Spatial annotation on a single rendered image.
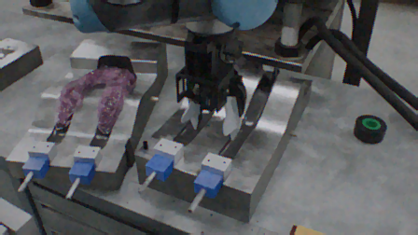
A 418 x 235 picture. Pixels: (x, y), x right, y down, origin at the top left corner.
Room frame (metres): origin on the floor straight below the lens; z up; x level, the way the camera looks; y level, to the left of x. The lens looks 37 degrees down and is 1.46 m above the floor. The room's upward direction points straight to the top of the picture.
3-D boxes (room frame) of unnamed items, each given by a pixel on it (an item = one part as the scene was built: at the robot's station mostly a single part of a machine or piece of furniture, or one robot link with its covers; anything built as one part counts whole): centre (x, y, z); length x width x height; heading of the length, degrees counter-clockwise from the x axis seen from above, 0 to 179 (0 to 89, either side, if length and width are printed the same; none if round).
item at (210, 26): (0.56, 0.00, 1.23); 0.08 x 0.08 x 0.05
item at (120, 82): (0.88, 0.29, 0.90); 0.26 x 0.18 x 0.08; 172
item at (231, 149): (0.80, -0.05, 0.92); 0.35 x 0.16 x 0.09; 155
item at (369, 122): (0.81, -0.41, 0.82); 0.08 x 0.08 x 0.04
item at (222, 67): (0.55, 0.00, 1.15); 0.09 x 0.08 x 0.12; 155
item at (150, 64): (0.88, 0.30, 0.86); 0.50 x 0.26 x 0.11; 172
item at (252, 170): (0.81, -0.06, 0.87); 0.50 x 0.26 x 0.14; 155
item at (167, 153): (0.59, 0.11, 0.89); 0.13 x 0.05 x 0.05; 155
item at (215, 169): (0.54, 0.01, 0.89); 0.13 x 0.05 x 0.05; 155
